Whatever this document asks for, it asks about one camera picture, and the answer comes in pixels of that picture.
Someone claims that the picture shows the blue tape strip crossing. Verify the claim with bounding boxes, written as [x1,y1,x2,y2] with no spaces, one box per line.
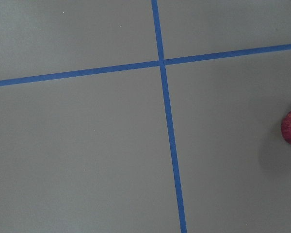
[0,44,291,87]

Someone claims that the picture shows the blue tape strip long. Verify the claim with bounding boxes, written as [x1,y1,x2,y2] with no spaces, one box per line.
[151,0,187,233]

